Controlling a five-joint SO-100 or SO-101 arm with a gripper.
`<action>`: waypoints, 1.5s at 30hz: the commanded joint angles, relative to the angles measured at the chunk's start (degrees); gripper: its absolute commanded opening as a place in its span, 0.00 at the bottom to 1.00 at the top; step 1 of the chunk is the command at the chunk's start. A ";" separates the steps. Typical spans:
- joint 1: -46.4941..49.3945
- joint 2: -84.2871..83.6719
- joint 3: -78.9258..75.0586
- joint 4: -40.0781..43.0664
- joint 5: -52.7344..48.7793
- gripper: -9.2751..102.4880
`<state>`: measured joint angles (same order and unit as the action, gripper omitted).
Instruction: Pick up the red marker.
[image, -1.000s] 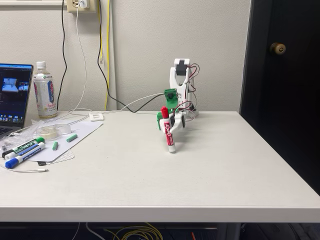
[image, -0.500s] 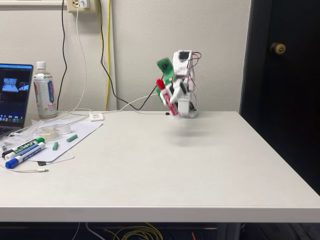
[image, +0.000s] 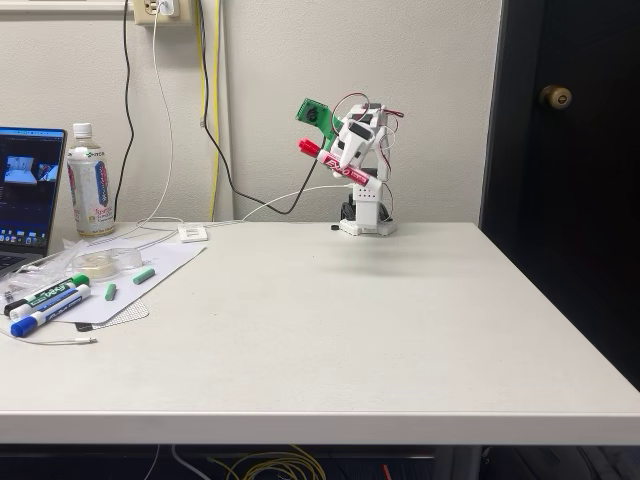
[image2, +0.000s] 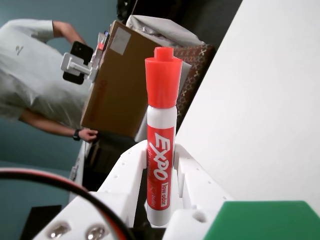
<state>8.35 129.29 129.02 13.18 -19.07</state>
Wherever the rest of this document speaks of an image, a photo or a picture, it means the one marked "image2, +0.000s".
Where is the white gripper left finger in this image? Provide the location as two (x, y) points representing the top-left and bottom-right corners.
(32, 139), (148, 240)

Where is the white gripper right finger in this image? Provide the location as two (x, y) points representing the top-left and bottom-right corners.
(162, 143), (235, 240)

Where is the red Expo marker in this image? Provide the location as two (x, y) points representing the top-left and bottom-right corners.
(144, 46), (184, 228)

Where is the white side table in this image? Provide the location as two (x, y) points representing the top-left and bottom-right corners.
(68, 139), (88, 196)

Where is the green printed plate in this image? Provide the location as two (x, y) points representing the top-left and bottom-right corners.
(202, 200), (320, 240)

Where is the black flat object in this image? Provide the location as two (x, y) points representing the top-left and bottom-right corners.
(19, 204), (63, 240)

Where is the brown cardboard box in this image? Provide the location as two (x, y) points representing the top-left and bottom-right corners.
(80, 19), (161, 138)

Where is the patterned upholstered chair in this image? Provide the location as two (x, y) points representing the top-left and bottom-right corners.
(173, 44), (216, 118)

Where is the black smartphone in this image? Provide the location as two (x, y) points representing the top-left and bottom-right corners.
(62, 40), (94, 85)

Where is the person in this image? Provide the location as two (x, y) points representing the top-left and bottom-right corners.
(0, 19), (100, 143)

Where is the white cloth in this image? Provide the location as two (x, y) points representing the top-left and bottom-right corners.
(125, 14), (205, 48)

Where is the black bag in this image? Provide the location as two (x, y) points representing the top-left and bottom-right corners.
(116, 0), (137, 16)

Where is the black and red cable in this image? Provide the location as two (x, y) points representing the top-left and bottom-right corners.
(0, 167), (136, 240)

